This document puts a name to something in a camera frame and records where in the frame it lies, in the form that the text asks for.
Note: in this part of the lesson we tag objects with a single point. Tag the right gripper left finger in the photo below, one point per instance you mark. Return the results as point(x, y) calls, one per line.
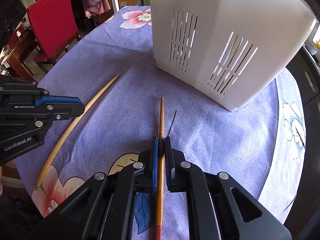
point(154, 162)

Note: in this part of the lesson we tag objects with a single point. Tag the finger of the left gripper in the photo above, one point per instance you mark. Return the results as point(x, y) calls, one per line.
point(56, 99)
point(65, 112)

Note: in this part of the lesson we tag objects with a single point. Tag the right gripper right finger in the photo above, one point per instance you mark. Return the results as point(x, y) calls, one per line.
point(169, 162)

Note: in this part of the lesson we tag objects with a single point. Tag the light bamboo chopstick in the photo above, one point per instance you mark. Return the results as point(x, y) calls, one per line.
point(68, 131)

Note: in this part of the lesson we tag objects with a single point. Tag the orange chopstick red end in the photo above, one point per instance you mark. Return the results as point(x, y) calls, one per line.
point(160, 174)

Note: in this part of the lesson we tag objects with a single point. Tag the purple floral tablecloth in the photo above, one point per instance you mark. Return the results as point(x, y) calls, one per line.
point(261, 145)

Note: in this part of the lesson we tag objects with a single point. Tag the red chair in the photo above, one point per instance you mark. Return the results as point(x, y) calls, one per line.
point(54, 27)

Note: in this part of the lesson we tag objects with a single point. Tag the white plastic utensil holder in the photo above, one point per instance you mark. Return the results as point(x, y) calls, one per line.
point(230, 50)

